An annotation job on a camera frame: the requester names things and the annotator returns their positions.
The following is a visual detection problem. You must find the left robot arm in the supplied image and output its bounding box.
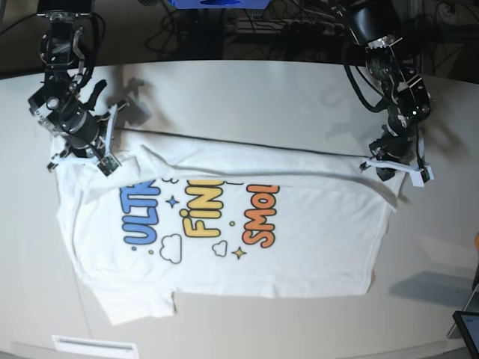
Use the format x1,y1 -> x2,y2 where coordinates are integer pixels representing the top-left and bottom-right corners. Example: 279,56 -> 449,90
332,1 -> 434,187

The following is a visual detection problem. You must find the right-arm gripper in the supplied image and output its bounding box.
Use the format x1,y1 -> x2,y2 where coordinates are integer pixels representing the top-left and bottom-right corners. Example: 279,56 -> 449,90
35,96 -> 111,161

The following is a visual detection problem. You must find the white printed T-shirt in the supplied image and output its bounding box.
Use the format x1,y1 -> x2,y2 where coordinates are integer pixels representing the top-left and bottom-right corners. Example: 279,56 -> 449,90
55,144 -> 403,325

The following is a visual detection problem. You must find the black tablet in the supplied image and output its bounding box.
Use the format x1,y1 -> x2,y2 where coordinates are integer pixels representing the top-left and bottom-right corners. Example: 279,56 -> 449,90
453,311 -> 478,359

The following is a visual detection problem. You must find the blue camera stand base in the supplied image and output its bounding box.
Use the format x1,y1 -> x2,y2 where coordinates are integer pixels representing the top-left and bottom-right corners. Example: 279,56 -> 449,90
168,0 -> 270,10

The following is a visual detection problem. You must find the white paper label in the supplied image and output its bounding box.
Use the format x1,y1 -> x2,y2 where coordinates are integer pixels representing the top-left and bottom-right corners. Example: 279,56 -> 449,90
52,335 -> 139,359

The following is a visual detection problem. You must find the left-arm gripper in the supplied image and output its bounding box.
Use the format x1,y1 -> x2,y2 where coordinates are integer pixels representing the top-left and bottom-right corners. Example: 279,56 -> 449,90
368,125 -> 423,182

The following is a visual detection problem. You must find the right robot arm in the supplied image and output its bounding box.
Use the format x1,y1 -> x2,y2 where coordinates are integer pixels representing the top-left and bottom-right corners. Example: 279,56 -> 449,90
28,1 -> 107,161

